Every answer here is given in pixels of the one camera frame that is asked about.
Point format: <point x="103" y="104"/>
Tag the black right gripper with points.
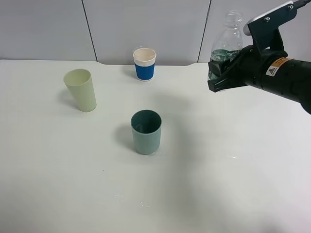
<point x="249" y="69"/>

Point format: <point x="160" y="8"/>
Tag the clear water bottle green label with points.
<point x="228" y="43"/>

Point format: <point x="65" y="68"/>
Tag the teal plastic cup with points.
<point x="146" y="130"/>

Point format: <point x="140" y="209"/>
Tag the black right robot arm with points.
<point x="292" y="81"/>

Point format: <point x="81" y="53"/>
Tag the blue sleeved paper cup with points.
<point x="144" y="59"/>

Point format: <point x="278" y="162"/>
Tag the light green plastic cup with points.
<point x="80" y="85"/>

